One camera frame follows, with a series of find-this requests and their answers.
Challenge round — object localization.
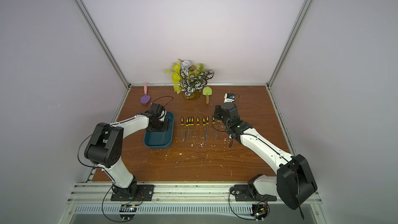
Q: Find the teal plastic storage box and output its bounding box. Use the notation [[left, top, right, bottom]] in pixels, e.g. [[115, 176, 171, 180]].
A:
[[144, 112, 175, 149]]

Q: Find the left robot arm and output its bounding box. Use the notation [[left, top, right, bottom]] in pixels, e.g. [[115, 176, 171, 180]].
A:
[[84, 103, 169, 198]]

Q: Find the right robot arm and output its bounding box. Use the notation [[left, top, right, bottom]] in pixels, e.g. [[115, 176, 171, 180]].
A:
[[214, 102, 318, 210]]

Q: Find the purple heart-shaped spatula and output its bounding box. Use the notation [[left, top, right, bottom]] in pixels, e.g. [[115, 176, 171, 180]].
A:
[[140, 83, 151, 105]]

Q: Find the potted plant in glass vase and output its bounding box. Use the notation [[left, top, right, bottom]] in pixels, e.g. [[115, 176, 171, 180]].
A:
[[164, 59, 215, 100]]

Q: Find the left controller board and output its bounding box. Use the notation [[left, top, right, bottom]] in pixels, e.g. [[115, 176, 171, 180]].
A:
[[119, 204, 138, 222]]

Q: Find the controller board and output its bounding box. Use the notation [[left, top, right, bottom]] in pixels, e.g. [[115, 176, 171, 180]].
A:
[[119, 204, 138, 222], [252, 202, 270, 222]]

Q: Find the right controller board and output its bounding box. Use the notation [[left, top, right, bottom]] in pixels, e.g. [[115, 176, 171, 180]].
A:
[[252, 202, 270, 222]]

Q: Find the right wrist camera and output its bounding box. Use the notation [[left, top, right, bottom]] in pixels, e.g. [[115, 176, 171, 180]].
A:
[[224, 92, 236, 103]]

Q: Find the green spatula wooden handle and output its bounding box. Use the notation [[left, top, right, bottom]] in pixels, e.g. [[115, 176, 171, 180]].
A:
[[202, 86, 212, 104]]

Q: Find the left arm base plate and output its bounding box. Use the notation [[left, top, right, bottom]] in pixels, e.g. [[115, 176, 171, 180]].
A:
[[111, 184, 155, 202]]

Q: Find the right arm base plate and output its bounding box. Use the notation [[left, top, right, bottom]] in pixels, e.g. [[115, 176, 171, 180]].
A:
[[230, 184, 277, 202]]

